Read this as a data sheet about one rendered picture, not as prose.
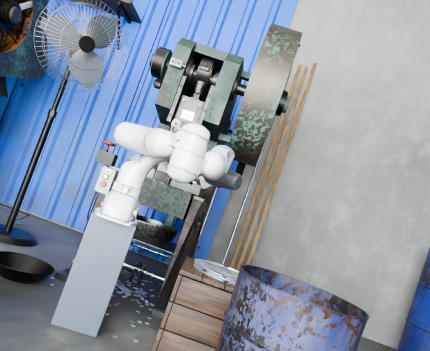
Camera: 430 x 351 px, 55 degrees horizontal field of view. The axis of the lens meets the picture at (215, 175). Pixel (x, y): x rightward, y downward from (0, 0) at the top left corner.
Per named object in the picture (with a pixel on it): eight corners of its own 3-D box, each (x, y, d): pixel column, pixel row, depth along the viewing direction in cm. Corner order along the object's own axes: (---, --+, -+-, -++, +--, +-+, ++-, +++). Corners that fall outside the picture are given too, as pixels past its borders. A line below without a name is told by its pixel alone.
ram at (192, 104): (188, 146, 236) (206, 97, 238) (163, 138, 237) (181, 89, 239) (191, 150, 253) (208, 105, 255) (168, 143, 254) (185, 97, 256)
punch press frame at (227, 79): (163, 282, 218) (248, 46, 226) (88, 254, 221) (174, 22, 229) (182, 262, 297) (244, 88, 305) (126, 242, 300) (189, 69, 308)
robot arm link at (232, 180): (204, 157, 186) (195, 178, 185) (226, 164, 177) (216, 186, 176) (227, 170, 199) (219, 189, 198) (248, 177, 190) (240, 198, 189)
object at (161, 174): (168, 184, 217) (177, 160, 218) (143, 175, 218) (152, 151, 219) (175, 186, 242) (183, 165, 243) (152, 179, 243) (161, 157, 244)
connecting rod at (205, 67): (199, 112, 239) (218, 57, 241) (179, 105, 240) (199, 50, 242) (202, 120, 260) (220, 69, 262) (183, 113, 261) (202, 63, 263)
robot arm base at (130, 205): (136, 229, 157) (149, 194, 158) (88, 212, 155) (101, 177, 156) (139, 223, 179) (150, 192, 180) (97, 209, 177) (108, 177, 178)
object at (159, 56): (164, 83, 243) (177, 47, 244) (146, 76, 244) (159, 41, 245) (170, 93, 265) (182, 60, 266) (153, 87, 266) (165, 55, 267)
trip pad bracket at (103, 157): (103, 186, 223) (116, 152, 224) (86, 181, 223) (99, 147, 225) (106, 187, 229) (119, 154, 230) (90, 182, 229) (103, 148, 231)
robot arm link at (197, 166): (229, 150, 142) (211, 196, 141) (230, 158, 160) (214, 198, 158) (178, 130, 143) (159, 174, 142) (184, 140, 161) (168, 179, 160)
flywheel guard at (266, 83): (261, 159, 205) (314, 6, 210) (206, 140, 207) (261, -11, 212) (252, 175, 308) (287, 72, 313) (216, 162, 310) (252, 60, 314)
